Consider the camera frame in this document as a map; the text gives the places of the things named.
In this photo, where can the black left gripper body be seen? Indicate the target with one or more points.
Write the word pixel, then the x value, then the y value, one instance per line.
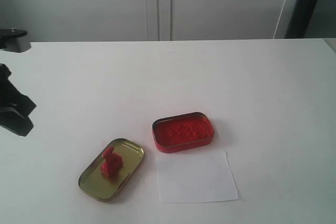
pixel 9 94

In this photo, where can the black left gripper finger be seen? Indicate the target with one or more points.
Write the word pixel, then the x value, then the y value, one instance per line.
pixel 15 122
pixel 24 105

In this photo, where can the red stamp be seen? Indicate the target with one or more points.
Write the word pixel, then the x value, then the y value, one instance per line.
pixel 112 162

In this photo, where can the red ink pad tin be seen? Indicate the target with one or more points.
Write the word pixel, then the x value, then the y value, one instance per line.
pixel 182 132

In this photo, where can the white cabinet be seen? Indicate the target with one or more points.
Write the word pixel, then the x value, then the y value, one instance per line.
pixel 147 20

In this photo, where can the gold tin lid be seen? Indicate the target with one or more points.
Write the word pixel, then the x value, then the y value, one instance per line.
pixel 102 188

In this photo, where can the white paper sheet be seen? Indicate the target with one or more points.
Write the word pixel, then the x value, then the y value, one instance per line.
pixel 195 177

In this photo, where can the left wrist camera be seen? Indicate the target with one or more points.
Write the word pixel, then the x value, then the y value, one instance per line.
pixel 14 40

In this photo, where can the dark vertical post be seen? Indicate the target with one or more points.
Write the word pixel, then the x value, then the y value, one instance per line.
pixel 300 19

